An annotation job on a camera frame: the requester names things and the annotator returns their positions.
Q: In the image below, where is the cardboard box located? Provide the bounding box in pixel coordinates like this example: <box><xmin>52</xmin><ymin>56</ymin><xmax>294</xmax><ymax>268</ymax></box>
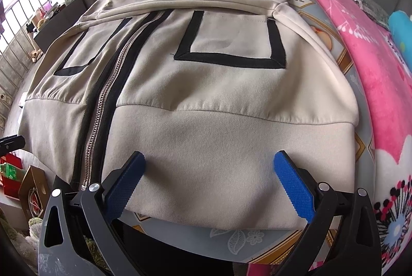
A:
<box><xmin>19</xmin><ymin>165</ymin><xmax>52</xmax><ymax>219</ymax></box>

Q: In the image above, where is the metal window railing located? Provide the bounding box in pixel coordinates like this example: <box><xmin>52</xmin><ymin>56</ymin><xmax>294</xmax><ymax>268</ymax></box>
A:
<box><xmin>0</xmin><ymin>0</ymin><xmax>65</xmax><ymax>122</ymax></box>

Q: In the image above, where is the red gift bag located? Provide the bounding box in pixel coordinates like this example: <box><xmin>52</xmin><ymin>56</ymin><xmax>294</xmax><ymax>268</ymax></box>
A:
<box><xmin>0</xmin><ymin>152</ymin><xmax>23</xmax><ymax>199</ymax></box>

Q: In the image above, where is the cream jacket with black trim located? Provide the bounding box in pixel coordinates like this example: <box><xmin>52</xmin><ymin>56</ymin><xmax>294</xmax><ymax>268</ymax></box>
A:
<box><xmin>18</xmin><ymin>0</ymin><xmax>361</xmax><ymax>230</ymax></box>

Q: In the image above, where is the pink floral blanket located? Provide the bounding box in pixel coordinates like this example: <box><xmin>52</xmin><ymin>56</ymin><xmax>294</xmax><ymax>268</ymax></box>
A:
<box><xmin>246</xmin><ymin>0</ymin><xmax>412</xmax><ymax>276</ymax></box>

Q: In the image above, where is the teal pillow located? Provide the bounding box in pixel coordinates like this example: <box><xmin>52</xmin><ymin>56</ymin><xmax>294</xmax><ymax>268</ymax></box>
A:
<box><xmin>388</xmin><ymin>10</ymin><xmax>412</xmax><ymax>58</ymax></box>

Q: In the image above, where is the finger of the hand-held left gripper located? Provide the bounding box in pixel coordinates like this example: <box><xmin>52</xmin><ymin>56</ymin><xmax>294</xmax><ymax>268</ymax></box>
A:
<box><xmin>0</xmin><ymin>135</ymin><xmax>25</xmax><ymax>155</ymax></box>

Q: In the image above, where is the green fuzzy cloth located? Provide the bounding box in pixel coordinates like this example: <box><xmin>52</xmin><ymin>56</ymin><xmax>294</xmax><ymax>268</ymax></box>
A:
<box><xmin>0</xmin><ymin>208</ymin><xmax>42</xmax><ymax>276</ymax></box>

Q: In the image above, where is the dark grey cabinet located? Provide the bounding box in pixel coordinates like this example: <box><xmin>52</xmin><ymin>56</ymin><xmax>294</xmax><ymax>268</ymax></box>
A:
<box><xmin>34</xmin><ymin>0</ymin><xmax>89</xmax><ymax>51</ymax></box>

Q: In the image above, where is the table with patterned tablecloth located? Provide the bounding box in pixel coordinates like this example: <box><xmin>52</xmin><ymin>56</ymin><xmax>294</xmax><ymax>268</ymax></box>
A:
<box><xmin>19</xmin><ymin>0</ymin><xmax>377</xmax><ymax>265</ymax></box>

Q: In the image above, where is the grey lace cloth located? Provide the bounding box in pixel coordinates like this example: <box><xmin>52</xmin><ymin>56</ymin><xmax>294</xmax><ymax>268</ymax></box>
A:
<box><xmin>335</xmin><ymin>0</ymin><xmax>390</xmax><ymax>27</ymax></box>

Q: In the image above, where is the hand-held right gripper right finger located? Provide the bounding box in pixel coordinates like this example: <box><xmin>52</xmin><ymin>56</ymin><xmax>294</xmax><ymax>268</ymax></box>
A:
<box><xmin>273</xmin><ymin>150</ymin><xmax>382</xmax><ymax>276</ymax></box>

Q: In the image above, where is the dark hanging garment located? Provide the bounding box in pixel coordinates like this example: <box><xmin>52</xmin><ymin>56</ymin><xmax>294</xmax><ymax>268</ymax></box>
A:
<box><xmin>0</xmin><ymin>2</ymin><xmax>7</xmax><ymax>35</ymax></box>

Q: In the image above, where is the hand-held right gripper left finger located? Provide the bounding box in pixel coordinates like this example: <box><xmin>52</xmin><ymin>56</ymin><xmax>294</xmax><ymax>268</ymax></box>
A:
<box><xmin>38</xmin><ymin>150</ymin><xmax>147</xmax><ymax>276</ymax></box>

